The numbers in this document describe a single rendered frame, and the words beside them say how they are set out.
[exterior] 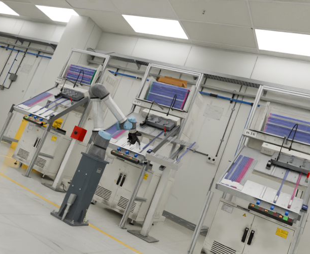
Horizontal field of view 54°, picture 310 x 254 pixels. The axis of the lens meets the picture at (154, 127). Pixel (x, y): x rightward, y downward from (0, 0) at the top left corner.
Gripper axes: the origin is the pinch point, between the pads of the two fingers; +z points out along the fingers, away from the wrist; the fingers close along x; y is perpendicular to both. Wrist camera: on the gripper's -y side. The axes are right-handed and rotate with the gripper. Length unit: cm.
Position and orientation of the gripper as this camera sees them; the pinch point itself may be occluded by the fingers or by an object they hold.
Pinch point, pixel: (135, 147)
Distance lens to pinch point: 299.6
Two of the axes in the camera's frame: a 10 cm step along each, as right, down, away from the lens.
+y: -5.5, 4.5, -7.1
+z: 0.3, 8.6, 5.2
